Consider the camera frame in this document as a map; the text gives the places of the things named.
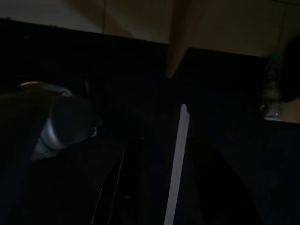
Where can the small bottle green cap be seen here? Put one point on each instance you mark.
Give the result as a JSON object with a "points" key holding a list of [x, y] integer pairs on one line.
{"points": [[272, 89]]}

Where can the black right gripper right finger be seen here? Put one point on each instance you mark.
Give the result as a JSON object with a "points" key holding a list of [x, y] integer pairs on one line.
{"points": [[218, 192]]}

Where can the light wooden table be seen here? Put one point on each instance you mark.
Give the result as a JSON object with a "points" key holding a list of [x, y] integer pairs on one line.
{"points": [[180, 35]]}

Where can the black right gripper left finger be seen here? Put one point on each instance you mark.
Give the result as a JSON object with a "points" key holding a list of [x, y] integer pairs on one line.
{"points": [[126, 187]]}

